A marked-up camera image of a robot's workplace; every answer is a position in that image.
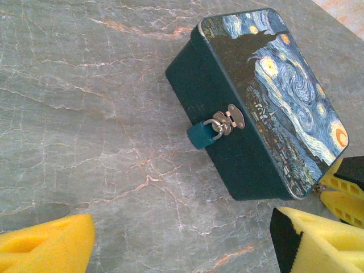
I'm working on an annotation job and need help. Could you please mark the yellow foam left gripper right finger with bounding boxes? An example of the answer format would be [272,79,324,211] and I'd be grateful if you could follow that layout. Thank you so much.
[269,206,364,273]

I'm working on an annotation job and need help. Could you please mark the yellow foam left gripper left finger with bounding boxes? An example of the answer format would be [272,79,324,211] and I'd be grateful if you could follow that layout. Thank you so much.
[0,213,96,273]

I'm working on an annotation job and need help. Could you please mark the silver hasp latch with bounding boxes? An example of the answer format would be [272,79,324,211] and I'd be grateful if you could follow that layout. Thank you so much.
[212,104,246,137]

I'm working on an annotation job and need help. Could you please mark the starry night print tin box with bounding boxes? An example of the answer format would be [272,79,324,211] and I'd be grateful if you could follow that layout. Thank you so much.
[165,7,350,201]

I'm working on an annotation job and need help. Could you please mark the small teal padlock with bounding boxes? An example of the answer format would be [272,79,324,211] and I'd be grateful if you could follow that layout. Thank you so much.
[186,118,221,150]

